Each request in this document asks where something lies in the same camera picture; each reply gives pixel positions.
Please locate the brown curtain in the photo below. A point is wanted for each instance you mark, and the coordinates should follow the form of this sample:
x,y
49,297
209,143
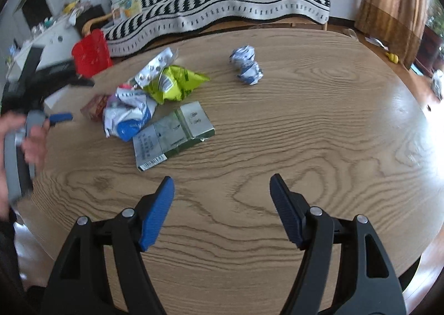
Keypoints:
x,y
392,6

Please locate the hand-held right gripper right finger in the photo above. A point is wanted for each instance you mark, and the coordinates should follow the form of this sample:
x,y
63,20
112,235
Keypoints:
x,y
288,214

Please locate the blue white bag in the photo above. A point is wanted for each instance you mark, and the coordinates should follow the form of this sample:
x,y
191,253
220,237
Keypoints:
x,y
130,117

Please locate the grey plastic bag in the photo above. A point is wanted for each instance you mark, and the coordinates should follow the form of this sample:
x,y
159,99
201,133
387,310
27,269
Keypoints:
x,y
438,84

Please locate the white cabinet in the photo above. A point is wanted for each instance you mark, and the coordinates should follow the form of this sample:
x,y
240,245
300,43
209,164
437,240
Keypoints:
x,y
52,39

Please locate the wooden sofa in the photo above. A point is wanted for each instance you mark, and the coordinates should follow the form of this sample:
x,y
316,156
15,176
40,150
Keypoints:
x,y
95,20

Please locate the person's left hand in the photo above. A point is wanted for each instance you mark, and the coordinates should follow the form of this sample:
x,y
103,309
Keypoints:
x,y
34,146

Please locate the silver blister pack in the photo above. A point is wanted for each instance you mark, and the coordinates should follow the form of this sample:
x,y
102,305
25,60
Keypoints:
x,y
154,67

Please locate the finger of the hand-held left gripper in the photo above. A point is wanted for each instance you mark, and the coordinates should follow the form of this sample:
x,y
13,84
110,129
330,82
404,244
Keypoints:
x,y
66,79
61,117

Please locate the white floor papers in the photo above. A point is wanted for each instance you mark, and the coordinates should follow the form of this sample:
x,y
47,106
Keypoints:
x,y
376,42

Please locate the black speaker box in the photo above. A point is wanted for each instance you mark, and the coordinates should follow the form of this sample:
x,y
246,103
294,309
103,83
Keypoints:
x,y
92,16

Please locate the green cardboard carton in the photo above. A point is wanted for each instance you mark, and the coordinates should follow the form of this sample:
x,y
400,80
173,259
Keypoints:
x,y
173,134

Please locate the yellow green snack packet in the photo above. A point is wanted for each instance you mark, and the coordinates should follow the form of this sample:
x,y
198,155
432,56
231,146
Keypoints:
x,y
177,84

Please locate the small blue white paper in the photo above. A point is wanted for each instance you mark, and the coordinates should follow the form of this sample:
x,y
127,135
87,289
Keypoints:
x,y
248,65

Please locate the black television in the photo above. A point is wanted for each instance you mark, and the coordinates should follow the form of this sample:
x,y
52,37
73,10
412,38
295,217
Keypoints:
x,y
34,2

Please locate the yellow toy on cabinet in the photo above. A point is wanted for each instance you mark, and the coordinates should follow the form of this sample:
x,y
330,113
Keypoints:
x,y
70,7

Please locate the small yellow floor toy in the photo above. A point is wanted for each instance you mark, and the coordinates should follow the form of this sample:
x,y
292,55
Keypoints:
x,y
392,57

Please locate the colourful picture book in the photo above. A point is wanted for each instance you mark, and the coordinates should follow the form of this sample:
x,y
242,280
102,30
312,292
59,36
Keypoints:
x,y
126,7

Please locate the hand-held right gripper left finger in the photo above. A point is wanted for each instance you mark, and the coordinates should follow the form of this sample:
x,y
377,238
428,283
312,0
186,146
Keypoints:
x,y
156,218

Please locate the potted plant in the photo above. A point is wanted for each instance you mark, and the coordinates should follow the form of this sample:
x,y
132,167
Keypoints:
x,y
433,34

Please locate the red plastic toy chair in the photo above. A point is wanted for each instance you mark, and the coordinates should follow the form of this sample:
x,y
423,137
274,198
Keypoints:
x,y
92,53

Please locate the red cardboard box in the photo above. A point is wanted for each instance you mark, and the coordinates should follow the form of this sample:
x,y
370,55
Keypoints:
x,y
93,108

